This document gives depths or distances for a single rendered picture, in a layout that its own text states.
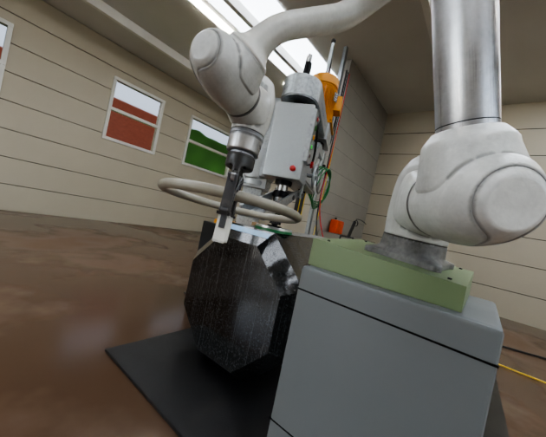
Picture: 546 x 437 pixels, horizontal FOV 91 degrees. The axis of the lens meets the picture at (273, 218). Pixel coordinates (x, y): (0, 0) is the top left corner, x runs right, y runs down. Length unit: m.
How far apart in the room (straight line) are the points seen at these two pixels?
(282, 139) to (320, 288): 1.02
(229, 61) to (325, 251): 0.48
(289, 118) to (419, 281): 1.15
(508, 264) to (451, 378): 5.97
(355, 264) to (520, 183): 0.34
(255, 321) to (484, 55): 1.25
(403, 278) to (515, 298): 5.96
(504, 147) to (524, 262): 6.03
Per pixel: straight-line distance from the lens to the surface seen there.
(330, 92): 2.36
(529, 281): 6.58
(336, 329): 0.67
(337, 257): 0.69
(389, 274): 0.65
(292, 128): 1.53
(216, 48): 0.58
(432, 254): 0.74
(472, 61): 0.62
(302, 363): 0.74
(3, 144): 7.09
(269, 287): 1.33
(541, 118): 7.12
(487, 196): 0.50
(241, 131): 0.70
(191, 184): 0.73
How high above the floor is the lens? 0.90
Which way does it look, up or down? level
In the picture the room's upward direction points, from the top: 12 degrees clockwise
